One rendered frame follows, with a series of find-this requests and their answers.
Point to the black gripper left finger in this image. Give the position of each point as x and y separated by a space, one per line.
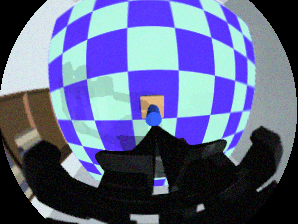
140 159

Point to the tan square block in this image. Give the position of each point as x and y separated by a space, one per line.
147 100

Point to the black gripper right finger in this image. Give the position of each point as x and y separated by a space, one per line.
176 155

